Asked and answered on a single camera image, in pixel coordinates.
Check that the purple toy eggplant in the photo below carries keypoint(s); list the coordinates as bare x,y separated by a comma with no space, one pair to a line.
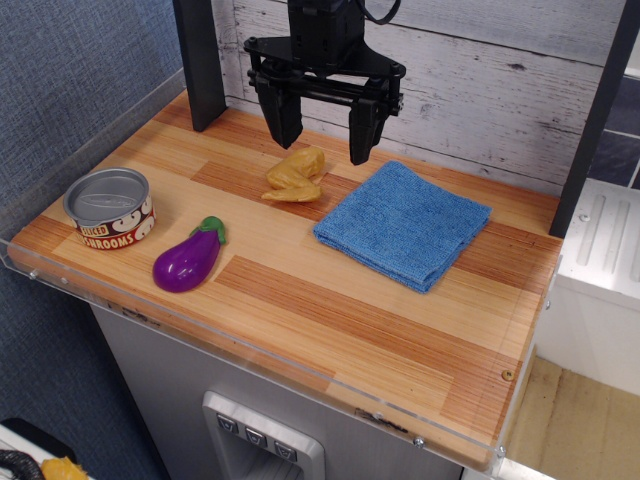
186,265

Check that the folded blue cloth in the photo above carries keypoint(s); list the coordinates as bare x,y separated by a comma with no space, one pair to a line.
403,226

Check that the silver dispenser panel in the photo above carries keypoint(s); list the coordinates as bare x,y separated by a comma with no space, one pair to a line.
251,445

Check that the right dark metal post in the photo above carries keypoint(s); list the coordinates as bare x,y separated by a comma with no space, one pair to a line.
613,72

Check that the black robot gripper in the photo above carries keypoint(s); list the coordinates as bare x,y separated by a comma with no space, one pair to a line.
325,57

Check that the grey toy fridge cabinet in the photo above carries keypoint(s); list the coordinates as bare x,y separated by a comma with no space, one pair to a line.
168,378

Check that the left dark metal post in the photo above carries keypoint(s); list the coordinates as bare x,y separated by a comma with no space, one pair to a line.
201,63

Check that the sliced mushrooms tin can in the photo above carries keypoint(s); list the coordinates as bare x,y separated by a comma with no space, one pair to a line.
111,208

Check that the dark metal post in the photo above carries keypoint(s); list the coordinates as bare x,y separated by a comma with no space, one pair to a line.
613,72
201,63

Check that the yellow toy chicken wing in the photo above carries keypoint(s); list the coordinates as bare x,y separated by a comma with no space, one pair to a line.
290,179

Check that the white toy sink unit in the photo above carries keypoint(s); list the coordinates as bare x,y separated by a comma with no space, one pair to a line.
590,324

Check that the yellow object bottom left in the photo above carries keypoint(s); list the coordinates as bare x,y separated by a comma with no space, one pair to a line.
62,469

